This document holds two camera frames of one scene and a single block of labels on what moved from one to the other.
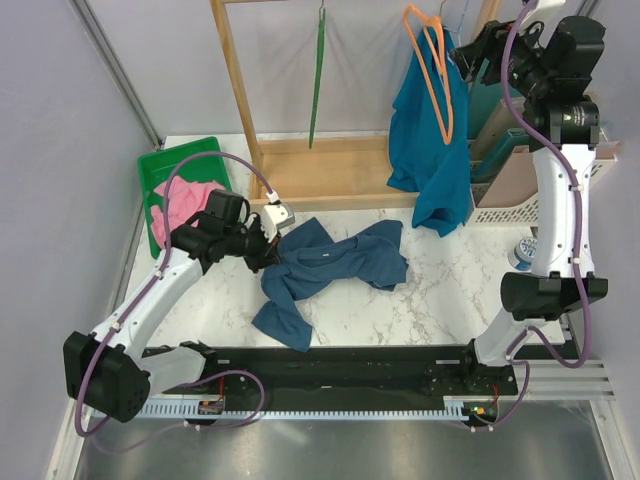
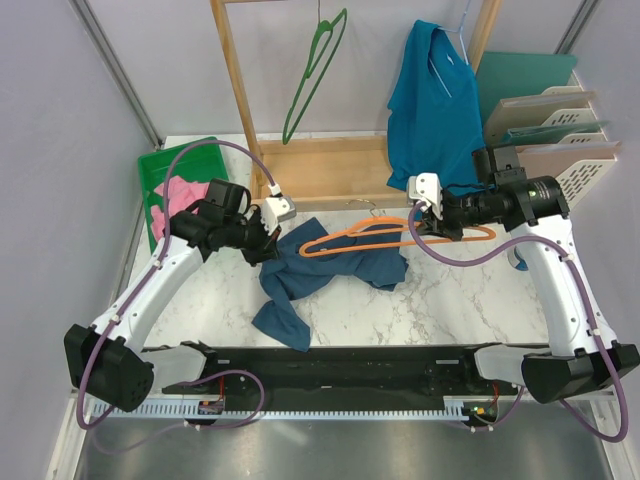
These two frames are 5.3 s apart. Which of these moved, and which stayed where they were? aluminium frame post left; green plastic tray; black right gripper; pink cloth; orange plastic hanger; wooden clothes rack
Moved: black right gripper; orange plastic hanger
Stayed: aluminium frame post left; wooden clothes rack; green plastic tray; pink cloth
